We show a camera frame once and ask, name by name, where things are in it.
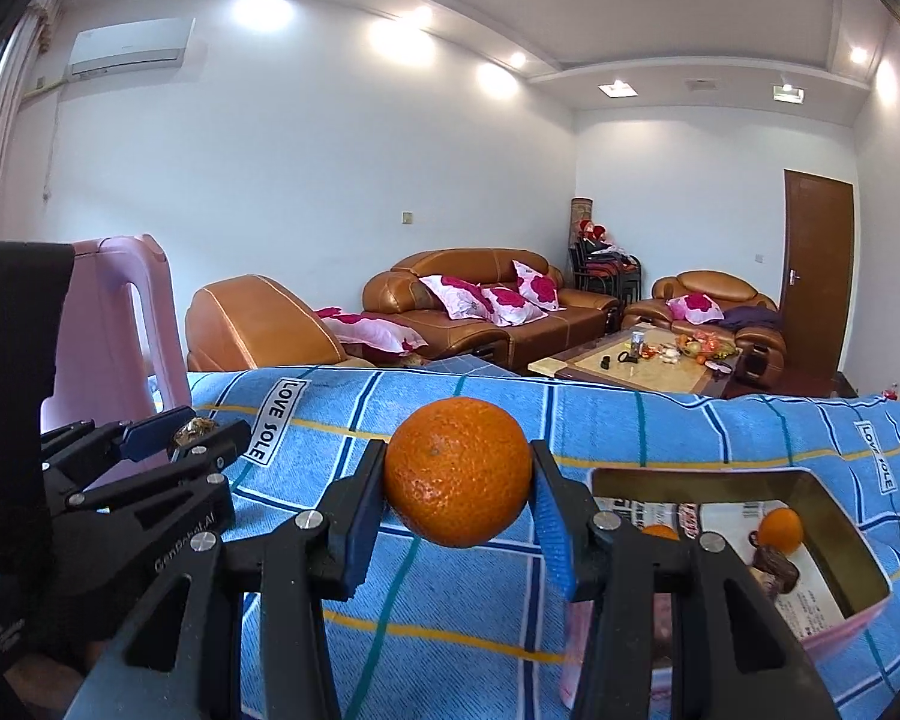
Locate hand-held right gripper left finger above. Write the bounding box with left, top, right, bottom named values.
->
left=64, top=439, right=389, bottom=720

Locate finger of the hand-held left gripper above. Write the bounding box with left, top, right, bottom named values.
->
left=67, top=418, right=254, bottom=512
left=41, top=403, right=197, bottom=482

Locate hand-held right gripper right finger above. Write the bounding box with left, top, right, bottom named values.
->
left=529, top=439, right=845, bottom=720

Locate shiny dark passion fruit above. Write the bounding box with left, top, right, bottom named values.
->
left=166, top=416, right=215, bottom=455

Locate large orange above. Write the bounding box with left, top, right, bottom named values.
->
left=384, top=397, right=533, bottom=548

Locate pink cardboard box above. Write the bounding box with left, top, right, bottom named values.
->
left=559, top=465, right=892, bottom=713

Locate blue plaid blanket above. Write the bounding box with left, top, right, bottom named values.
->
left=187, top=364, right=900, bottom=720

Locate brown leather armchair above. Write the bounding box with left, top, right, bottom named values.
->
left=186, top=274, right=376, bottom=372
left=621, top=270, right=787, bottom=376

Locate pink plastic chair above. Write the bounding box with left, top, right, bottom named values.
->
left=39, top=235, right=194, bottom=481

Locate wooden coffee table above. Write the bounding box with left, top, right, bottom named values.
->
left=529, top=322, right=743, bottom=398

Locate pink floral pillow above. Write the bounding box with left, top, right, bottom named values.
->
left=418, top=274, right=496, bottom=320
left=511, top=260, right=563, bottom=310
left=667, top=294, right=725, bottom=322
left=480, top=285, right=533, bottom=327

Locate fruit plate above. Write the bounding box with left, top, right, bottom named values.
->
left=675, top=334, right=740, bottom=361

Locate beige curtain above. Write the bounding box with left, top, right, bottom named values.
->
left=0, top=0, right=65, bottom=263

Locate stack of black red chairs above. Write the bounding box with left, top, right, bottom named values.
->
left=568, top=236, right=642, bottom=301

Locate brown leather sofa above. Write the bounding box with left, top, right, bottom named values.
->
left=362, top=247, right=622, bottom=372

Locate purple cloth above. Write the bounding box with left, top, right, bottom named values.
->
left=720, top=305, right=785, bottom=331

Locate white air conditioner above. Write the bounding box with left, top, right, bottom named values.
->
left=67, top=17, right=196, bottom=77

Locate brown wooden door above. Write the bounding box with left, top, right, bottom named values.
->
left=778, top=169, right=857, bottom=380

